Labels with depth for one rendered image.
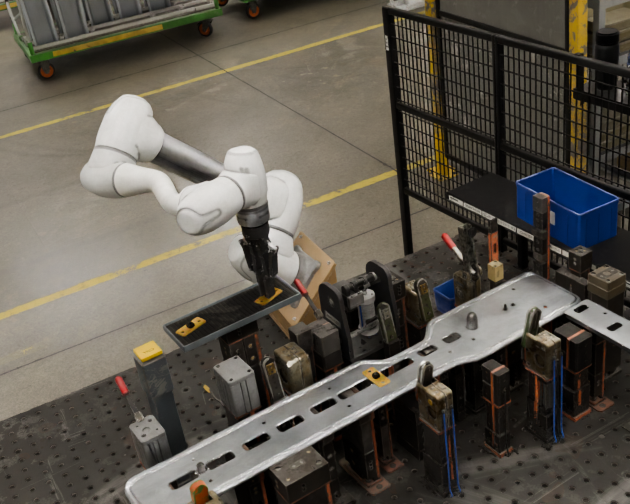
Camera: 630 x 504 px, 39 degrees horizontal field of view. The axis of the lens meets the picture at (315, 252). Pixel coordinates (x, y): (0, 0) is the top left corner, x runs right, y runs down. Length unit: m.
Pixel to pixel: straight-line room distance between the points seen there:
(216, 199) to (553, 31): 2.65
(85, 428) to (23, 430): 0.21
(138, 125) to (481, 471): 1.41
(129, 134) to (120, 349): 2.01
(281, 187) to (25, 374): 2.05
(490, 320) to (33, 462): 1.45
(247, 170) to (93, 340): 2.55
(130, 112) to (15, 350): 2.32
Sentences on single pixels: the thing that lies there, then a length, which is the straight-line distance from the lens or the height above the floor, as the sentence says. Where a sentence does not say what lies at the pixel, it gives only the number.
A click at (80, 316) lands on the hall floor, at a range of 4.92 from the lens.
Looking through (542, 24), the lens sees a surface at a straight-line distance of 4.57.
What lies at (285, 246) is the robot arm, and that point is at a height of 1.04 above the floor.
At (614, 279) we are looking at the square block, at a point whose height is 1.06.
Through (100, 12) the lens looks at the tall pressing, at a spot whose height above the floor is 0.40.
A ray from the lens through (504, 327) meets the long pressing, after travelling 2.58.
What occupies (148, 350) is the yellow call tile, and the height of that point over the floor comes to 1.16.
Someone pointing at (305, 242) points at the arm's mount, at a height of 0.97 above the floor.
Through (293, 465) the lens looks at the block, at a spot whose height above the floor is 1.03.
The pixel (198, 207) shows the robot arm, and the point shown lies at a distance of 2.18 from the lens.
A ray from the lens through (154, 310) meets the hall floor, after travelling 4.79.
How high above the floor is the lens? 2.51
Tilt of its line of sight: 30 degrees down
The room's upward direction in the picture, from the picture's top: 9 degrees counter-clockwise
